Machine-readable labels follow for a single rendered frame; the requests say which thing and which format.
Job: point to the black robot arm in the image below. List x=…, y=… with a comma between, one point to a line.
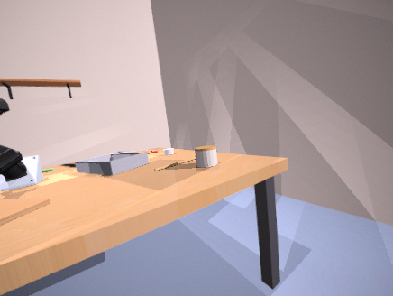
x=11, y=166

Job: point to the light wooden board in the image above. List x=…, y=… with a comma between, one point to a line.
x=10, y=209

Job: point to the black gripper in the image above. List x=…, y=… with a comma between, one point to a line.
x=3, y=106

